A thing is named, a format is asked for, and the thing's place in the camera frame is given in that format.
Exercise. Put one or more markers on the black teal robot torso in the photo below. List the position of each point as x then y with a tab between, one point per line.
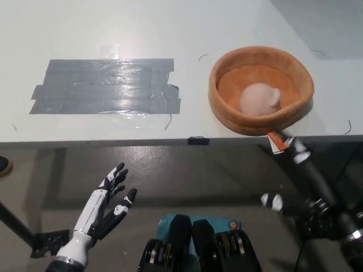
202	243

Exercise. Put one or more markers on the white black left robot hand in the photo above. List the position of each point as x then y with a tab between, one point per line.
90	209

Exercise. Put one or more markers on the dark shoe with tan sole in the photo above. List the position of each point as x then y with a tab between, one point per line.
4	167

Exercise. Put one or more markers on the small black tape piece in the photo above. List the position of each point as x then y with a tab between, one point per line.
198	140

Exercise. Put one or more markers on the black stand base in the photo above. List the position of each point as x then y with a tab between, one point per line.
306	229

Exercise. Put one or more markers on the black stand leg with foot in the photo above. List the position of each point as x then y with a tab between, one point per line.
17	224

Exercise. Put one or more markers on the orange white fabric tag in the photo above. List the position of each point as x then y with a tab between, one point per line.
276	143

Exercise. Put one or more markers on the pale pink plush dumpling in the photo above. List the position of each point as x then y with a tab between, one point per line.
259	100

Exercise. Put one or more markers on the orange wooden bowl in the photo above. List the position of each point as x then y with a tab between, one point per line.
224	96

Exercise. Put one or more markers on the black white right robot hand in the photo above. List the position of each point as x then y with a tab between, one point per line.
320	187

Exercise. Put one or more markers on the grey duct tape patch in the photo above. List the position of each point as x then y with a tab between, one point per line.
105	85

